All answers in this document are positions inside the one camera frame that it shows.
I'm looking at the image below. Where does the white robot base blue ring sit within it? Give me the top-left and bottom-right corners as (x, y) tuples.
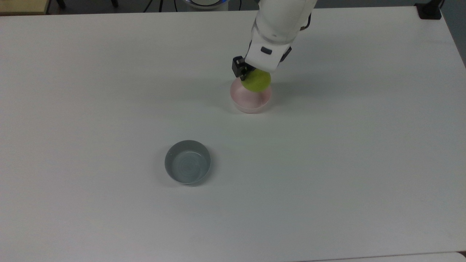
(182, 0), (230, 10)

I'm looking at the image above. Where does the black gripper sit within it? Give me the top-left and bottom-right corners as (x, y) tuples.
(232, 56), (255, 81)

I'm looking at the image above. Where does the green pear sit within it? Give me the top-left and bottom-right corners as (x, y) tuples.
(241, 69), (272, 92)

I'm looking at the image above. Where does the black table clamp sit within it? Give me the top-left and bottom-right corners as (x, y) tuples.
(415, 0), (445, 20)

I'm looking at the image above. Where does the wooden furniture piece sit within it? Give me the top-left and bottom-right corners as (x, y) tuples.
(0, 0), (50, 15)

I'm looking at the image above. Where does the grey bowl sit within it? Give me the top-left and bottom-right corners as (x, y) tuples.
(165, 140), (212, 185)

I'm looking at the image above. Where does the pink bowl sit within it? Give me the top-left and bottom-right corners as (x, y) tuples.
(230, 78), (272, 114)

